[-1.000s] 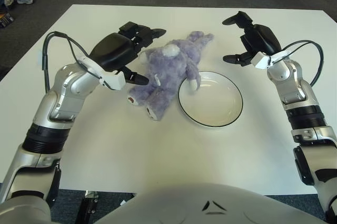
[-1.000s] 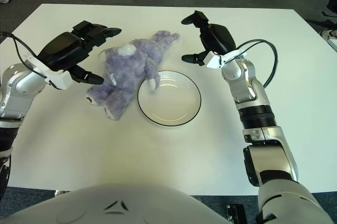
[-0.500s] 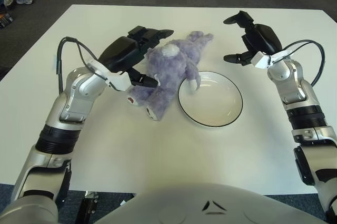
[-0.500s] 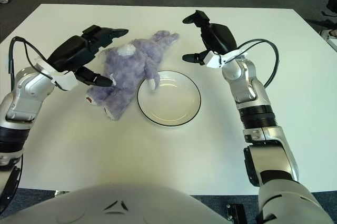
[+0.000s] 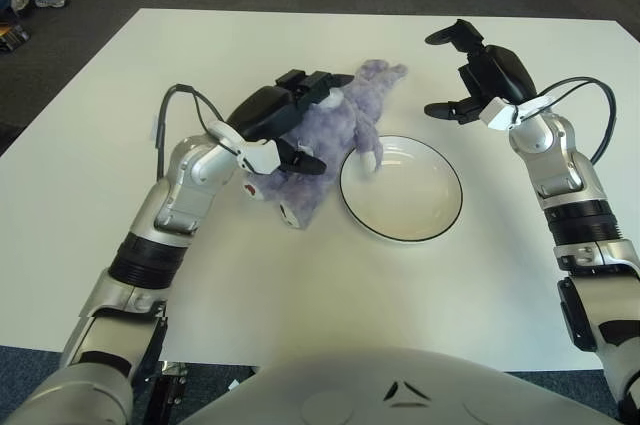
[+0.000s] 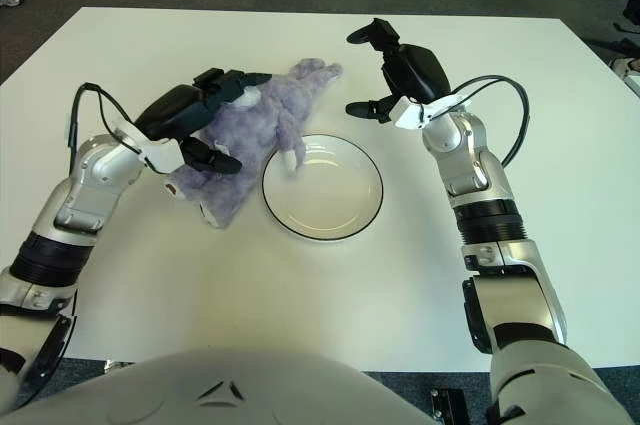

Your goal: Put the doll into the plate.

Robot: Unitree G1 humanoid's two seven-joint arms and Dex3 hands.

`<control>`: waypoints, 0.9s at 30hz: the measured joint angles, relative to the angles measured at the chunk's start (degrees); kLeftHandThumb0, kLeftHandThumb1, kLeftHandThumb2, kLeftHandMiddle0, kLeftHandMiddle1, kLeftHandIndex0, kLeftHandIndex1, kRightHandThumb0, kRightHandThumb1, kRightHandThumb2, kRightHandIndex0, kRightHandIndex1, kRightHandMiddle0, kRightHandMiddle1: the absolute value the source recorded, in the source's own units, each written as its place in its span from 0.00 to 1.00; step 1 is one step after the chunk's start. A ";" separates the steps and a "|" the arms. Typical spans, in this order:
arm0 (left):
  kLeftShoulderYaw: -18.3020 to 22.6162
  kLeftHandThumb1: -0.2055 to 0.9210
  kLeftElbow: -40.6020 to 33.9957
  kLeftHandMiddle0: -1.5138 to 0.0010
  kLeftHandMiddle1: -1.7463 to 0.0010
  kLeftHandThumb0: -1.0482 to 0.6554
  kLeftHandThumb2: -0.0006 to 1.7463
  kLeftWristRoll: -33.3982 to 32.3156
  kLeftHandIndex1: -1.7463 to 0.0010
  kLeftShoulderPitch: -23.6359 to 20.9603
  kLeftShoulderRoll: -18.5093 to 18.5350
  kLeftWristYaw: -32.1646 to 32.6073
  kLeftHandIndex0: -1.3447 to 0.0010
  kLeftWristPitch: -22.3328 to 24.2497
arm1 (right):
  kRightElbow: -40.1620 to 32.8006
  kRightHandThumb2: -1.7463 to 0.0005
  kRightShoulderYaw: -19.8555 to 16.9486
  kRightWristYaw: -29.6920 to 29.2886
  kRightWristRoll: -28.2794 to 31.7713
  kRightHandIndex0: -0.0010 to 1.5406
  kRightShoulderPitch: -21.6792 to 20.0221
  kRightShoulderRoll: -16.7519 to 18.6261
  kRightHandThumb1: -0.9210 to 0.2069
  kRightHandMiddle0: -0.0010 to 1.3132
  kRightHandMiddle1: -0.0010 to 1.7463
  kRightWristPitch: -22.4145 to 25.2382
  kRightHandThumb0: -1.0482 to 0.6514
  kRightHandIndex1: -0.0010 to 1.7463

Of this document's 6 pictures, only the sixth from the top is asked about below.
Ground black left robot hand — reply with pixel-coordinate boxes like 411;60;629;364
134;67;274;175

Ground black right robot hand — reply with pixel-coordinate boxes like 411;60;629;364
345;18;451;124

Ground purple plush rabbit doll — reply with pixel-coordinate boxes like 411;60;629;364
162;57;345;230

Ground white plate with black rim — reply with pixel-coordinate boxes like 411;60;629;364
259;133;385;245

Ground black chair legs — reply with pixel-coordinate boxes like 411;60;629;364
582;19;640;54

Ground white shoe with dark ankle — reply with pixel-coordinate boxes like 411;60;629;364
608;55;640;77

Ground grey robot torso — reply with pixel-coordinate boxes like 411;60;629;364
0;348;441;425

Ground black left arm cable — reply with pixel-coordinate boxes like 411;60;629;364
19;82;149;406

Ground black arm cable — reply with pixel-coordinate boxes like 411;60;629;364
19;82;149;406
429;74;530;169

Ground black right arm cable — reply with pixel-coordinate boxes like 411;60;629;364
429;74;530;169

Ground black stand bracket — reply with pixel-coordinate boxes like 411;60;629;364
429;387;470;425

